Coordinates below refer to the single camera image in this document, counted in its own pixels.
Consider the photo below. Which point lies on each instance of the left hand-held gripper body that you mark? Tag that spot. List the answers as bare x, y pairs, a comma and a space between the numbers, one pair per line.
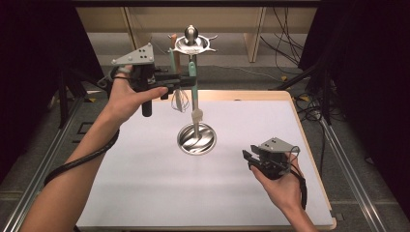
141, 77

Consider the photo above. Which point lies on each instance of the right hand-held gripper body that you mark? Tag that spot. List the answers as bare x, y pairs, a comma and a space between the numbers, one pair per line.
274, 162

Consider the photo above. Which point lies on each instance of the metal utensil stand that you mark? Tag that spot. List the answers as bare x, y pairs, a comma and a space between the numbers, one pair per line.
196, 141

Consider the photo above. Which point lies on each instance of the person's left hand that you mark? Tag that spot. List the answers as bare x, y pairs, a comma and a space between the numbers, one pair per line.
124, 100

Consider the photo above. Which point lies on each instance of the person's right hand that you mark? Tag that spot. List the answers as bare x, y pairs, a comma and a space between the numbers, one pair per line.
283, 190

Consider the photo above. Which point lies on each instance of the black tripod stand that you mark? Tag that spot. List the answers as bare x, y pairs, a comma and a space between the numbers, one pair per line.
327, 96
63, 96

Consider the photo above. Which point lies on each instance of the white paper sheet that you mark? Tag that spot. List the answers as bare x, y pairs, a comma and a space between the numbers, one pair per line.
154, 180

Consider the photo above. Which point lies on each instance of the black curtain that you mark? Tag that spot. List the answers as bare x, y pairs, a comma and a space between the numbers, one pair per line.
370, 64
32, 64

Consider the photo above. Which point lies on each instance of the aluminium floor rail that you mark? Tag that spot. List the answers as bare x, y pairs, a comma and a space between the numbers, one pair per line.
354, 180
60, 135

